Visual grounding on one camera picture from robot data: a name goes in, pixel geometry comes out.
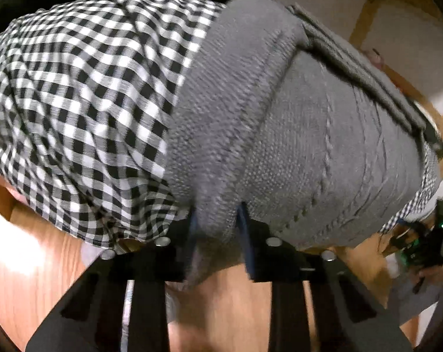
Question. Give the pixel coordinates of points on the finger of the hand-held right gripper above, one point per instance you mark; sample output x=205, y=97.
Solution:
x=408, y=238

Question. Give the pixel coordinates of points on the person's right hand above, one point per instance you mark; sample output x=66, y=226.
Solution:
x=436, y=275

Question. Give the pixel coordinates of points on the wooden bunk bed frame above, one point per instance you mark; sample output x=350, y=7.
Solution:
x=366, y=18

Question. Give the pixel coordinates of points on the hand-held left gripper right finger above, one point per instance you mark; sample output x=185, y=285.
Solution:
x=245, y=234

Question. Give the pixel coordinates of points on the person's right leg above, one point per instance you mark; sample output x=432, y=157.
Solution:
x=419, y=300

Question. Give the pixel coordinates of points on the black-and-white checkered bed sheet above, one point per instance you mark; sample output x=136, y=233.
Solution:
x=78, y=99

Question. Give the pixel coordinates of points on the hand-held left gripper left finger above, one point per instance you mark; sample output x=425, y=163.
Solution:
x=177, y=260

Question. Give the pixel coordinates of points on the pink plush toy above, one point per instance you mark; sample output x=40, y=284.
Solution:
x=375, y=58

